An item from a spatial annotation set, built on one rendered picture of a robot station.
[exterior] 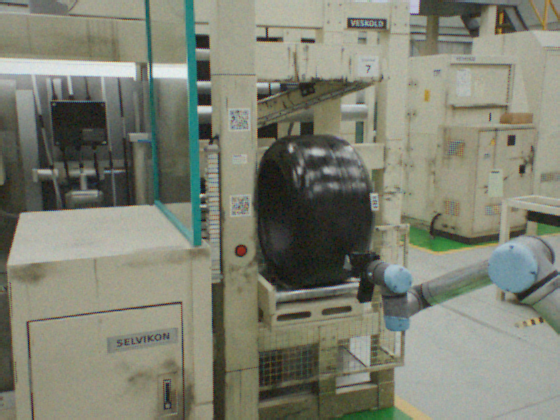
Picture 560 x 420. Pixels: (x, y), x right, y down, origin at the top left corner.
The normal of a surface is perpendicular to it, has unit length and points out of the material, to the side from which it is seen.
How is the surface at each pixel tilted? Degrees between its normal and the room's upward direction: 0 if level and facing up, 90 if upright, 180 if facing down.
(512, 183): 90
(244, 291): 90
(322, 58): 90
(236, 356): 90
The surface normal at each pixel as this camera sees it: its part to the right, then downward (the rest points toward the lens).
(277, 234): 0.29, -0.38
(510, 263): -0.70, 0.04
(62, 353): 0.35, 0.18
